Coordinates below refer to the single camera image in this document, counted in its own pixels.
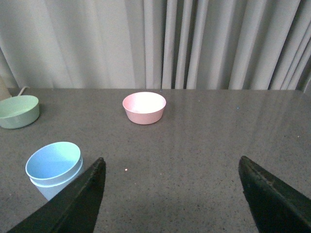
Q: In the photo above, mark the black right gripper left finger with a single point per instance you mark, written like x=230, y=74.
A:
x=72, y=210

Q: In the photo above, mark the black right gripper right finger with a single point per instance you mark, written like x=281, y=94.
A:
x=275, y=206

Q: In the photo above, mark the blue cup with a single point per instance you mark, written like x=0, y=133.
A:
x=54, y=164
x=49, y=191

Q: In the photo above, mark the green bowl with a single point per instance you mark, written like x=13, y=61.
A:
x=19, y=111

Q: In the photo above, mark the pink bowl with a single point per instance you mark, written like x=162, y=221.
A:
x=144, y=108

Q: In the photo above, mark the grey curtain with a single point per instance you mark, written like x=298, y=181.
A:
x=156, y=44

